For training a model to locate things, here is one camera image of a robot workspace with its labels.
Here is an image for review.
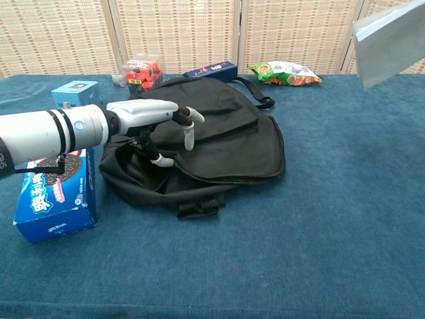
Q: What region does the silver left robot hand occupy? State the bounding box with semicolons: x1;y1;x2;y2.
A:
106;98;206;167

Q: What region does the black backpack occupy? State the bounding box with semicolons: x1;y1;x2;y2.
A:
98;76;286;219

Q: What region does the white and yellow notebook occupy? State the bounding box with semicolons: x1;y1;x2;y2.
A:
352;0;425;90

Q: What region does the red snack packet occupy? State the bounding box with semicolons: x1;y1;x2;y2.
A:
122;53;166;97

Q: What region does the light blue cube box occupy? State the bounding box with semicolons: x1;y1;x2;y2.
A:
51;80;102;109

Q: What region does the dark blue long box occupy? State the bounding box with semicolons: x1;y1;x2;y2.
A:
182;60;238;82

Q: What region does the woven folding screen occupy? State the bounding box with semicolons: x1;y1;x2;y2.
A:
0;0;425;80

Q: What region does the blue oreo cookie box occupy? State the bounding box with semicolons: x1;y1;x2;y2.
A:
13;148;98;245

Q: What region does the green snack bag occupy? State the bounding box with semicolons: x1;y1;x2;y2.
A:
246;61;323;87

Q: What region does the blue table cloth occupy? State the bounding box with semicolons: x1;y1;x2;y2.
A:
0;73;425;319

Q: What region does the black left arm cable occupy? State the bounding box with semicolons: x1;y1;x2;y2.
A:
15;154;66;175

